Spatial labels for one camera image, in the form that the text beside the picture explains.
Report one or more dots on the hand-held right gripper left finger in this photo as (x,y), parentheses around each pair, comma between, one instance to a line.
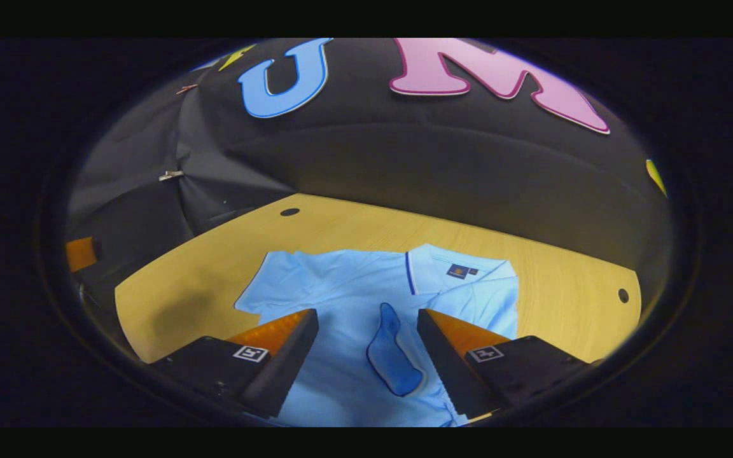
(284,369)

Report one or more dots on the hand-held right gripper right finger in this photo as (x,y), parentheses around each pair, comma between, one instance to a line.
(446,369)

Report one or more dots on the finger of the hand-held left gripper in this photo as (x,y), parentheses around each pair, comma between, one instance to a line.
(80,254)

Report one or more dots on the light blue T-shirt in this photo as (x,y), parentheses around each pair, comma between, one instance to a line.
(341,286)

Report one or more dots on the small silver clip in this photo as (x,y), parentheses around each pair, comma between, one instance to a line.
(170,175)

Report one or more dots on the small orange clip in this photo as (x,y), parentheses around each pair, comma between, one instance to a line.
(186,89)

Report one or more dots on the black backdrop cloth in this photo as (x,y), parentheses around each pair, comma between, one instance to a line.
(436,159)

